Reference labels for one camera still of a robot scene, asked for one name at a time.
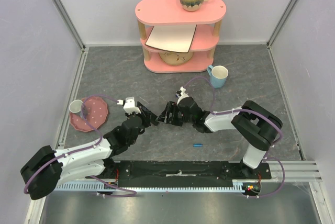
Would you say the black remote control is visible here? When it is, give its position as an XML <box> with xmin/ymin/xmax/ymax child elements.
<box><xmin>137</xmin><ymin>102</ymin><xmax>166</xmax><ymax>126</ymax></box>

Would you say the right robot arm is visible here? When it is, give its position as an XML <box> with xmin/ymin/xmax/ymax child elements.
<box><xmin>158</xmin><ymin>97</ymin><xmax>283</xmax><ymax>179</ymax></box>

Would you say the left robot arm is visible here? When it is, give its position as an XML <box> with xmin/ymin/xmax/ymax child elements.
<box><xmin>20</xmin><ymin>113</ymin><xmax>158</xmax><ymax>200</ymax></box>

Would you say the blue battery near base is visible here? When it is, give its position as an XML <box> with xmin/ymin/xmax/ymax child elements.
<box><xmin>193</xmin><ymin>143</ymin><xmax>203</xmax><ymax>148</ymax></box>

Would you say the light blue mug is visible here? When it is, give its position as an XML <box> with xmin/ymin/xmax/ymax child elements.
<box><xmin>207</xmin><ymin>65</ymin><xmax>229</xmax><ymax>88</ymax></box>

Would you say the beige painted bowl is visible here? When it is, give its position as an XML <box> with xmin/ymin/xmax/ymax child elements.
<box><xmin>159</xmin><ymin>51</ymin><xmax>193</xmax><ymax>66</ymax></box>

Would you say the grey white cup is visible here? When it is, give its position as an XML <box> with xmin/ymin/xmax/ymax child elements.
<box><xmin>69</xmin><ymin>99</ymin><xmax>86</xmax><ymax>118</ymax></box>

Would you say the white black-edged board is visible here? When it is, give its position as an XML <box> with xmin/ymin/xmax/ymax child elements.
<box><xmin>145</xmin><ymin>25</ymin><xmax>197</xmax><ymax>53</ymax></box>

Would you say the pink three-tier shelf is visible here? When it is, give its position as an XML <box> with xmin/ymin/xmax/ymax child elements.
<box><xmin>135</xmin><ymin>0</ymin><xmax>226</xmax><ymax>73</ymax></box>

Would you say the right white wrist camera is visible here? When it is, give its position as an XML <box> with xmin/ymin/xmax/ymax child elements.
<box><xmin>176</xmin><ymin>86</ymin><xmax>189</xmax><ymax>104</ymax></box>

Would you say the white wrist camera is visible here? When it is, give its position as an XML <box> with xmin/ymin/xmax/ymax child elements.
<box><xmin>117</xmin><ymin>97</ymin><xmax>141</xmax><ymax>114</ymax></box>
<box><xmin>176</xmin><ymin>86</ymin><xmax>189</xmax><ymax>104</ymax></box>

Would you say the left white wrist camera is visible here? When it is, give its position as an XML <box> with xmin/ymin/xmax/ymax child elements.
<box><xmin>117</xmin><ymin>97</ymin><xmax>141</xmax><ymax>114</ymax></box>

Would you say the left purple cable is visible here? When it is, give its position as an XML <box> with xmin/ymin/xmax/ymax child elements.
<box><xmin>24</xmin><ymin>94</ymin><xmax>137</xmax><ymax>197</ymax></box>

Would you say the purple cable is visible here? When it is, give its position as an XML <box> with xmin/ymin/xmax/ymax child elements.
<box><xmin>183</xmin><ymin>76</ymin><xmax>286</xmax><ymax>199</ymax></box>
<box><xmin>24</xmin><ymin>94</ymin><xmax>137</xmax><ymax>197</ymax></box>

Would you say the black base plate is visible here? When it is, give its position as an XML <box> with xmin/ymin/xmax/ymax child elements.
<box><xmin>97</xmin><ymin>161</ymin><xmax>272</xmax><ymax>182</ymax></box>

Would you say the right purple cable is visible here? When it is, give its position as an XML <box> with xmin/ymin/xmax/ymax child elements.
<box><xmin>183</xmin><ymin>76</ymin><xmax>286</xmax><ymax>199</ymax></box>

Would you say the slotted cable duct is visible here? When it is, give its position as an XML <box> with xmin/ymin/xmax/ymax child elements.
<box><xmin>56</xmin><ymin>177</ymin><xmax>245</xmax><ymax>193</ymax></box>

